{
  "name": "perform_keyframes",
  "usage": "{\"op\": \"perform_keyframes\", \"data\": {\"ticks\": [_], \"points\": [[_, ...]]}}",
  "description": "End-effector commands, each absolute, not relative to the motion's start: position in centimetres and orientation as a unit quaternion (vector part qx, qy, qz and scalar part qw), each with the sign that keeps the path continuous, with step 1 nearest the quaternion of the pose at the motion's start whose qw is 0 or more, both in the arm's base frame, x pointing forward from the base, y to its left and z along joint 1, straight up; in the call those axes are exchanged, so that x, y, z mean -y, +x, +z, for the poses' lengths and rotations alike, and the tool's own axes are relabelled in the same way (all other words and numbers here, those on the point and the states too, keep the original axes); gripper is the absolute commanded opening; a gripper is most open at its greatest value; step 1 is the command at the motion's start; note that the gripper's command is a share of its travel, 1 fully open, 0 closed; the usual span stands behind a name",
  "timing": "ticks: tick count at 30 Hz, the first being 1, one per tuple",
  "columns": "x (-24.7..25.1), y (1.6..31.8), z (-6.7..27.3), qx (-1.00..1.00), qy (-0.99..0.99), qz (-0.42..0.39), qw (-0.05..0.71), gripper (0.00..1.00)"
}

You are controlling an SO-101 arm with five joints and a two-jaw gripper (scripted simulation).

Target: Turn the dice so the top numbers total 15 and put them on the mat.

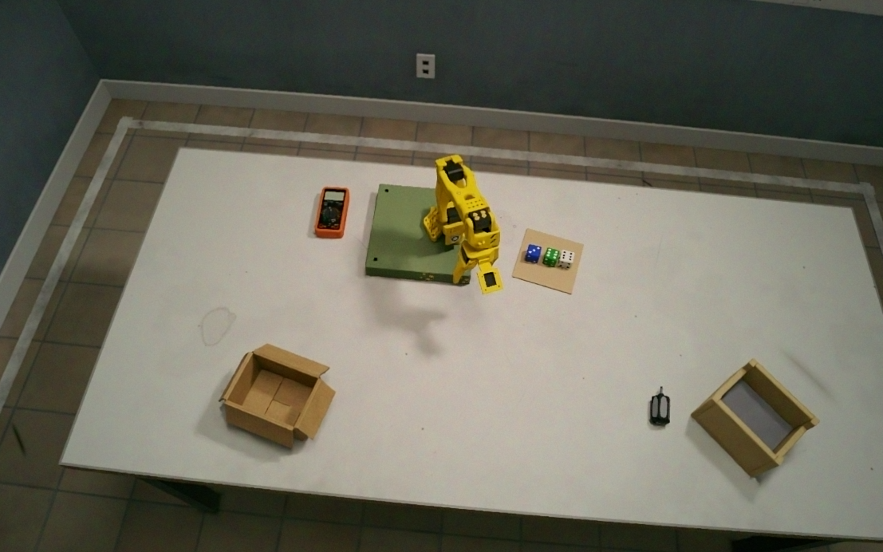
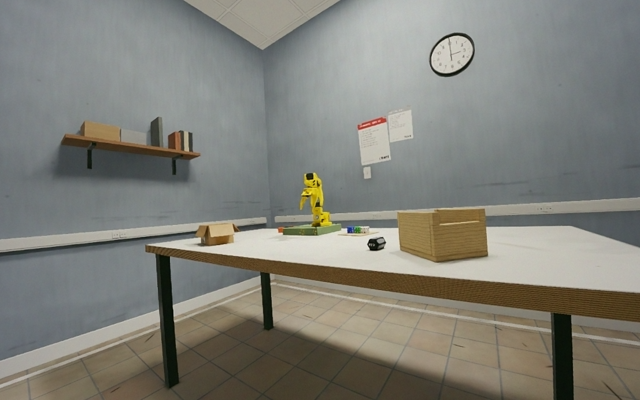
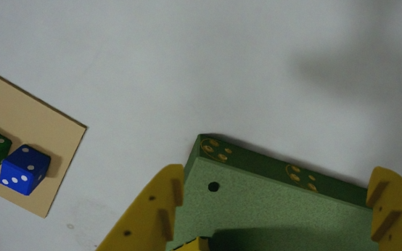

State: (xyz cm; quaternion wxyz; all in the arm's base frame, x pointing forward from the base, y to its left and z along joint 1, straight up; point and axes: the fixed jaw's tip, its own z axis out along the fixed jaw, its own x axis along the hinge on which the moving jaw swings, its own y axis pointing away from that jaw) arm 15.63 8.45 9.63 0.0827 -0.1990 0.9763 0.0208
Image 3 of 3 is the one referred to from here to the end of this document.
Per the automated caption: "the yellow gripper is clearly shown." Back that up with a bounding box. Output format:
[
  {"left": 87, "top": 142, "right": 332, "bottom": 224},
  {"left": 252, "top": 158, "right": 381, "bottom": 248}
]
[{"left": 95, "top": 164, "right": 402, "bottom": 251}]

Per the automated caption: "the blue die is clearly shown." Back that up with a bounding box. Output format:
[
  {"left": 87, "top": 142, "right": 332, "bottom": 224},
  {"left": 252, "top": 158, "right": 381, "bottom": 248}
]
[{"left": 0, "top": 145, "right": 50, "bottom": 196}]

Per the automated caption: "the tan flat mat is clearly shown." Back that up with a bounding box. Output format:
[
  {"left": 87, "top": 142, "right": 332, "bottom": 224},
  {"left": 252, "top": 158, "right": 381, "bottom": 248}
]
[{"left": 0, "top": 76, "right": 87, "bottom": 219}]

